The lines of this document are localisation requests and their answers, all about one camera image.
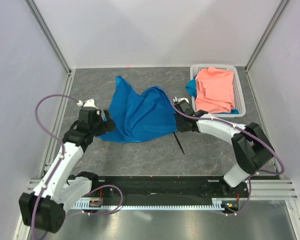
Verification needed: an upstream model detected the blue satin napkin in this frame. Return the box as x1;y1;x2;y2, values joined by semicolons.
99;76;177;143

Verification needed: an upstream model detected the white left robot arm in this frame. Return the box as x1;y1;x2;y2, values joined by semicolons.
18;102;116;233

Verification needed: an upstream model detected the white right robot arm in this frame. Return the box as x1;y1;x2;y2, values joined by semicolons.
173;98;275;197

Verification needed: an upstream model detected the blue cloth in basket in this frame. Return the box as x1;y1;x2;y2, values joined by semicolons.
185;79;197;98

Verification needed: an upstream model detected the salmon pink cloth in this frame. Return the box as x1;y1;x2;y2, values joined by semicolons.
195;67;236;114

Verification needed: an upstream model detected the white plastic basket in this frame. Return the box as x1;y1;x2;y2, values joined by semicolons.
190;63;246;118

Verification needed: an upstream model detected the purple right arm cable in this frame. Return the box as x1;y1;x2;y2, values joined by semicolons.
173;103;286;217

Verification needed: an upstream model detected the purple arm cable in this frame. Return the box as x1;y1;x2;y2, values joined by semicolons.
31;93;123;240
173;103;286;217

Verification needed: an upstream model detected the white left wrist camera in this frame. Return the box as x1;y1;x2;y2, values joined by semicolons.
76;99;97;109

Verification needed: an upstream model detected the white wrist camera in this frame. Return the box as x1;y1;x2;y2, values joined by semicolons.
172;97;189;104
76;99;97;109

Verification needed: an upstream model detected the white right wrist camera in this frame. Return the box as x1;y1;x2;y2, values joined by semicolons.
172;97;189;104

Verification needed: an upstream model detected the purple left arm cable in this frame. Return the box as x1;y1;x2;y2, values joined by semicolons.
31;93;123;240

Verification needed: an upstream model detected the white slotted cable duct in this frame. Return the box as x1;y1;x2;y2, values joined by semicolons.
70;198;225;211

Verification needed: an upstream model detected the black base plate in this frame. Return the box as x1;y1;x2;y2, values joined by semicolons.
95;175;249;205

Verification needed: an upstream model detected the left aluminium frame post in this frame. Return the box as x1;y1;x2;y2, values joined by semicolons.
24;0;73;75

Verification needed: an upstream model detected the aluminium frame post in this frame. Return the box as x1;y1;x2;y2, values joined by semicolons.
24;0;73;75
244;0;290;73

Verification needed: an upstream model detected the aluminium front rail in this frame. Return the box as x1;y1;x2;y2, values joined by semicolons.
27;178;298;201

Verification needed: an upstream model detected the right aluminium frame post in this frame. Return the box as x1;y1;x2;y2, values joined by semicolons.
244;0;290;73

